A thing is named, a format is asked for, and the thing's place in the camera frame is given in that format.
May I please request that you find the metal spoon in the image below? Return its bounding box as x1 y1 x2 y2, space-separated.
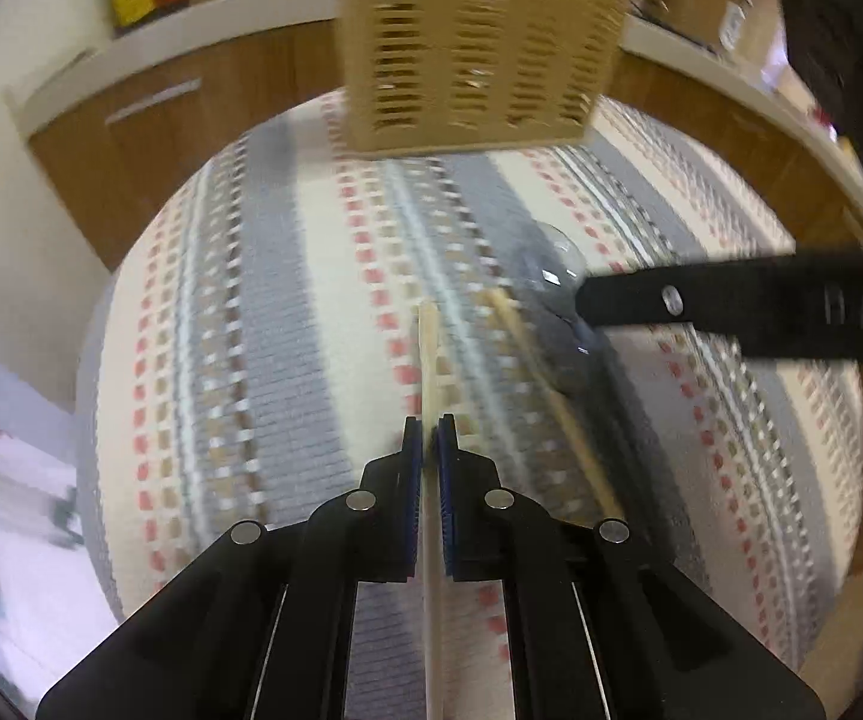
516 223 602 398

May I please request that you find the white kitchen countertop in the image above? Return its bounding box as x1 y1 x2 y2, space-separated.
15 0 863 221

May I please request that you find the striped woven placemat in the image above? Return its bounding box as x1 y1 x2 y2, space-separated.
79 93 863 715

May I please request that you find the brown rice cooker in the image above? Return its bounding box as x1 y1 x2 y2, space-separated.
636 0 753 57

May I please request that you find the beige plastic utensil basket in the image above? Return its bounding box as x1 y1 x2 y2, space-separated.
337 0 632 156

